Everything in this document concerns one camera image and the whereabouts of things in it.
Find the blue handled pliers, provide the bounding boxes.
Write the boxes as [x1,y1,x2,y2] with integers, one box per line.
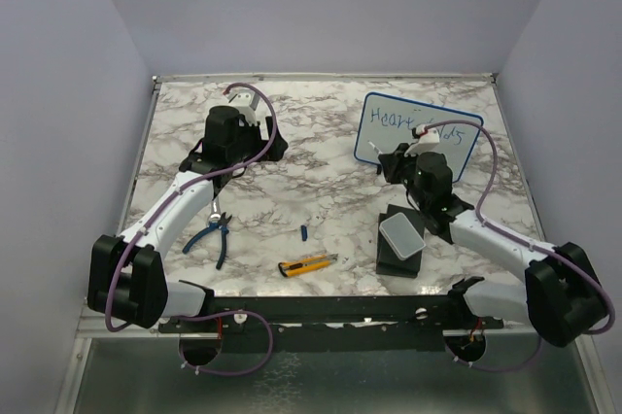
[182,212,232,270]

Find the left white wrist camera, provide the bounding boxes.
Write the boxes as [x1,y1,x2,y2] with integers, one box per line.
[228,89,259,125]

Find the yellow utility knife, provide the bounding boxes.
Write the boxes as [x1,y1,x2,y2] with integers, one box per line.
[278,254,338,278]

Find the black mounting base rail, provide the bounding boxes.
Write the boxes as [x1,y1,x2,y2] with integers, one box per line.
[159,293,506,355]

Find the blue framed whiteboard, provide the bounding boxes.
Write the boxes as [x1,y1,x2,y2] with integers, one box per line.
[354,92,484,182]

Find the grey white eraser case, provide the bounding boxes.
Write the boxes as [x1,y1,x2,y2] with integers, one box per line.
[379,212,426,261]

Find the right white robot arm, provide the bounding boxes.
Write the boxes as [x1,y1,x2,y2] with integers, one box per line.
[378,143,615,347]

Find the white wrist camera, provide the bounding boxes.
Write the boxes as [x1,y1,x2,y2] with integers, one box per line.
[404,124,440,156]
[228,89,259,125]

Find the silver wrench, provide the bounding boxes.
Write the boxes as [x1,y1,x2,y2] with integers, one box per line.
[208,198,222,225]

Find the blue whiteboard marker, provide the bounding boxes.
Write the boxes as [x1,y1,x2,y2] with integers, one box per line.
[367,141,381,155]

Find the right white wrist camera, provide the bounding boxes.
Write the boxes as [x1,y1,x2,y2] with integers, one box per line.
[404,124,440,156]

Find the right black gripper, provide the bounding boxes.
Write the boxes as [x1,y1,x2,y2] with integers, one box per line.
[381,142,430,210]

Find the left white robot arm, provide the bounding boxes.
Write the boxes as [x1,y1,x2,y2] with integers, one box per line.
[87,105,288,331]

